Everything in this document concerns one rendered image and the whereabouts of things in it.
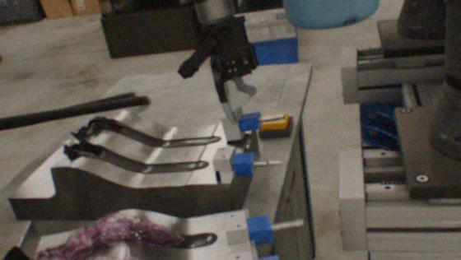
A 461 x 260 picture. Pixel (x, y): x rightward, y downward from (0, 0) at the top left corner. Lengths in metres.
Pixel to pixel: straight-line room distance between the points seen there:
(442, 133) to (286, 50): 3.49
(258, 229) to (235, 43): 0.38
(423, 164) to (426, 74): 0.50
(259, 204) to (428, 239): 0.41
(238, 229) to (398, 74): 0.51
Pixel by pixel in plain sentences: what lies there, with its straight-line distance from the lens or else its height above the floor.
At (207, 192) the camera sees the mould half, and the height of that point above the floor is 0.87.
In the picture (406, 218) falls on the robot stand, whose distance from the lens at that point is 0.73.
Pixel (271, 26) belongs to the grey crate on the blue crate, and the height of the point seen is 0.32.
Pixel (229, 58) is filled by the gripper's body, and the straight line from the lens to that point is 1.03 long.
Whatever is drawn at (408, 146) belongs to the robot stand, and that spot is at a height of 1.04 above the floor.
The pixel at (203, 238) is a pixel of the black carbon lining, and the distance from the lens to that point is 0.91.
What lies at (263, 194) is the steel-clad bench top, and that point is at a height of 0.80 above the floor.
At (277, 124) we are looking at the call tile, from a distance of 1.29.
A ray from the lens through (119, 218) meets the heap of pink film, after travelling 0.89.
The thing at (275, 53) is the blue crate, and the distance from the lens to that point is 4.15.
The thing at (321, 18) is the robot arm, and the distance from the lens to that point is 0.39.
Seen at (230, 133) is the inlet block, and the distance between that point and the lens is 1.09.
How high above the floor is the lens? 1.39
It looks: 26 degrees down
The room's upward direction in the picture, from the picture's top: 10 degrees counter-clockwise
